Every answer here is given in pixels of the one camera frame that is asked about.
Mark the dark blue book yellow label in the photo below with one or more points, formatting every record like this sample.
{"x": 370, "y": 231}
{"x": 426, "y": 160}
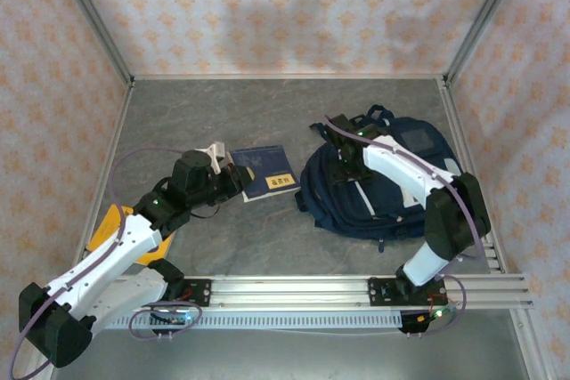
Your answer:
{"x": 267, "y": 166}

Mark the navy blue backpack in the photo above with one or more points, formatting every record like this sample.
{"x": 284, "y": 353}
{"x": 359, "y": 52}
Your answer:
{"x": 338, "y": 206}

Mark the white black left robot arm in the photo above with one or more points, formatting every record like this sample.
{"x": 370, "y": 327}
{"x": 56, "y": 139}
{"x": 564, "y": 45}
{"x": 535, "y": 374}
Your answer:
{"x": 102, "y": 260}

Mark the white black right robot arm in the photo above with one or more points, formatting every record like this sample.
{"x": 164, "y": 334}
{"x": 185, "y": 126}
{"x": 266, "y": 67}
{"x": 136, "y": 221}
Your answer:
{"x": 401, "y": 171}

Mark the small black controller board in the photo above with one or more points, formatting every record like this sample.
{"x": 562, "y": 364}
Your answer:
{"x": 176, "y": 320}
{"x": 418, "y": 320}

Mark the grey metal panel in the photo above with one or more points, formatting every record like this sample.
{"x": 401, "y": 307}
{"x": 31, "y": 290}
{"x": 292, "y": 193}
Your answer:
{"x": 285, "y": 355}

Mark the aluminium side rail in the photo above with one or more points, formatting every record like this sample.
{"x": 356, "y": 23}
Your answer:
{"x": 455, "y": 108}
{"x": 116, "y": 131}

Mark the aluminium back rail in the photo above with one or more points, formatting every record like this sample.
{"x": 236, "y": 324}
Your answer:
{"x": 285, "y": 77}

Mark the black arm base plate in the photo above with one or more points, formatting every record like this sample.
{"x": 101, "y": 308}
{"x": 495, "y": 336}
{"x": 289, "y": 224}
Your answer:
{"x": 378, "y": 293}
{"x": 200, "y": 293}

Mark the aluminium front rail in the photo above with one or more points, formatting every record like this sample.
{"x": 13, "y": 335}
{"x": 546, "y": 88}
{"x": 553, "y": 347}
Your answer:
{"x": 289, "y": 291}

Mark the aluminium frame post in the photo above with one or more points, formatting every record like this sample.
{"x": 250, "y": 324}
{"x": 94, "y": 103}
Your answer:
{"x": 487, "y": 13}
{"x": 91, "y": 13}

